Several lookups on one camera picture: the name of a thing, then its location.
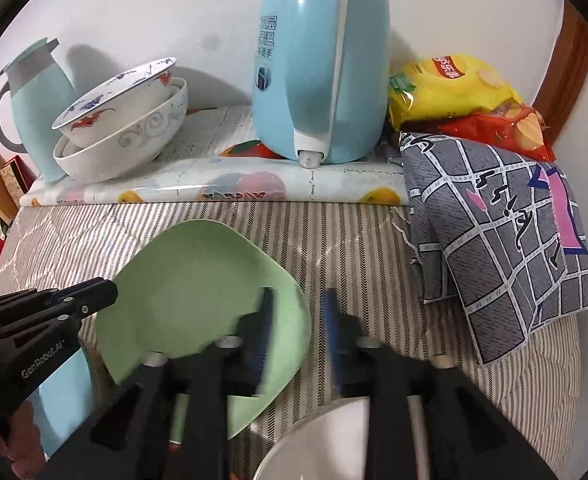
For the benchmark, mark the white bowl with floral rim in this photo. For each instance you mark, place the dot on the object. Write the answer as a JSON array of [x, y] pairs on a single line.
[[119, 110]]

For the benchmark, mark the fruit print tablecloth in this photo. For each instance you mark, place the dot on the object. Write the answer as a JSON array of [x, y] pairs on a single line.
[[174, 185]]

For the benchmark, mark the yellow chip bag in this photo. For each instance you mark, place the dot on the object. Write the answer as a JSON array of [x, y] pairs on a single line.
[[449, 90]]

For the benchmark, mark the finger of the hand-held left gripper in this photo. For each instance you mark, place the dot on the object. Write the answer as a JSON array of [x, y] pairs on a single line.
[[19, 299], [94, 292]]

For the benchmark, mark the grey checkered cloth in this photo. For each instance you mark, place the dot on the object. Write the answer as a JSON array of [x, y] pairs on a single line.
[[499, 240]]

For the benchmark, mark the light blue electric kettle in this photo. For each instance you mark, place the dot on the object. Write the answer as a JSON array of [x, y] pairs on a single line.
[[314, 60]]

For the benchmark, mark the light blue plate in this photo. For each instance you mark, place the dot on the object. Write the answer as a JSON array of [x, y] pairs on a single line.
[[59, 400]]

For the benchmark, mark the brown wooden post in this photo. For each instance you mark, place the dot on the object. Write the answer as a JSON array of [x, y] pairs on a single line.
[[569, 70]]

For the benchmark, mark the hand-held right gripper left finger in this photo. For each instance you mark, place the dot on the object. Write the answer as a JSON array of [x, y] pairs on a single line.
[[264, 322]]

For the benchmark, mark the person's left hand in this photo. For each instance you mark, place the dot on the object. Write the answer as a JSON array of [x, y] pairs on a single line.
[[24, 440]]

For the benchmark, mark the light blue thermos jug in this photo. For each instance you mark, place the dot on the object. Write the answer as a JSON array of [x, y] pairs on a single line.
[[39, 110]]

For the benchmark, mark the striped quilted mattress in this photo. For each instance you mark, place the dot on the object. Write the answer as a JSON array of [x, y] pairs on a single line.
[[354, 250]]

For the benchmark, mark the white bowl with grey swirls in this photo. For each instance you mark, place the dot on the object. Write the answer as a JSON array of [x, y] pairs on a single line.
[[134, 150]]

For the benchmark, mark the green plate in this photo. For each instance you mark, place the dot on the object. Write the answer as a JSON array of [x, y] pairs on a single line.
[[189, 285]]

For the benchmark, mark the red patterned gift box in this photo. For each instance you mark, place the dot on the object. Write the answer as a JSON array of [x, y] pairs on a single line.
[[16, 180]]

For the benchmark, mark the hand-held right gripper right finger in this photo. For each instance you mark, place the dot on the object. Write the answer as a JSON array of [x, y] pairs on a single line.
[[331, 322]]

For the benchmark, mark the red chip bag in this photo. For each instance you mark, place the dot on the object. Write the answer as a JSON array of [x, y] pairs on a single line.
[[494, 130]]

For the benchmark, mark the plain white bowl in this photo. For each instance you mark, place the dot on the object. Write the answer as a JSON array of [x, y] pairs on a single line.
[[314, 440]]

